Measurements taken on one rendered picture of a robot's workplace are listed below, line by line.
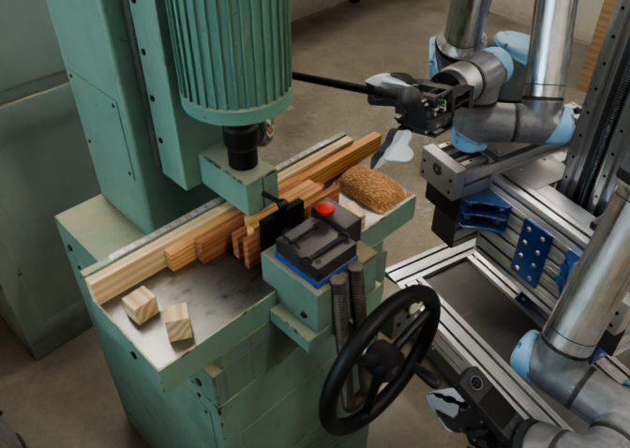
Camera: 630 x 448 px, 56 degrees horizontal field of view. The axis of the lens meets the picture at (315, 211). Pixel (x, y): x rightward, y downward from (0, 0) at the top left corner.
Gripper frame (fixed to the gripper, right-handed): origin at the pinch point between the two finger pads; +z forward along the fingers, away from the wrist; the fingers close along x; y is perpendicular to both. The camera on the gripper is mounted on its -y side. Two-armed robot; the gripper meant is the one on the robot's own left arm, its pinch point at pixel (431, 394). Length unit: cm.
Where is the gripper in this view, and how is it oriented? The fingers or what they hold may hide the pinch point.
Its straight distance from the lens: 111.5
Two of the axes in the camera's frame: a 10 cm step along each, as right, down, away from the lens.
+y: 3.8, 8.7, 3.1
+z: -5.8, -0.5, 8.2
